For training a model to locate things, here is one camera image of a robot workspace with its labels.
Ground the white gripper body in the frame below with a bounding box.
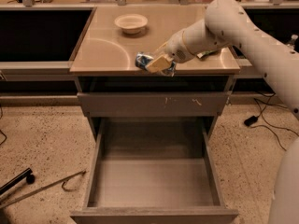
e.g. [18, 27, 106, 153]
[164, 29, 200, 63]

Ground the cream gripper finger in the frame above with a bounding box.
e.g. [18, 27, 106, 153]
[146, 55, 173, 73]

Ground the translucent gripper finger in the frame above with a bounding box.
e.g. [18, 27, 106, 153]
[153, 42, 167, 56]

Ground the blue silver redbull can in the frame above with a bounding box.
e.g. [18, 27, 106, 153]
[135, 52, 176, 77]

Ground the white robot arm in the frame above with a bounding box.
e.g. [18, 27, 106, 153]
[146, 0, 299, 224]

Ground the closed top drawer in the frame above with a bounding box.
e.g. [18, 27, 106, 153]
[78, 92, 228, 117]

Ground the grey drawer cabinet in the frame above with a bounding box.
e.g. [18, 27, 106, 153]
[70, 4, 240, 135]

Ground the open middle drawer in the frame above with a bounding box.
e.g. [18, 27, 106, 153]
[71, 118, 238, 224]

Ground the green chip bag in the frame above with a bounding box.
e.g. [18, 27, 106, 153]
[196, 50, 219, 60]

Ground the white paper bowl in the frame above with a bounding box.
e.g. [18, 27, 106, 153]
[114, 14, 148, 35]

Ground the black power adapter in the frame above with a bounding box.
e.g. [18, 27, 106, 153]
[244, 116, 258, 127]

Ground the clear plastic water bottle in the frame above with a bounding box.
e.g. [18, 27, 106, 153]
[287, 35, 298, 50]

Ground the thin metal rod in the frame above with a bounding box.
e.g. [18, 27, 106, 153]
[0, 170, 86, 210]

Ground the black caster leg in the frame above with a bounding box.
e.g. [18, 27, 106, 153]
[0, 168, 36, 195]

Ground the black floor cable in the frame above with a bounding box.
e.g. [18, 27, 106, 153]
[249, 91, 299, 152]

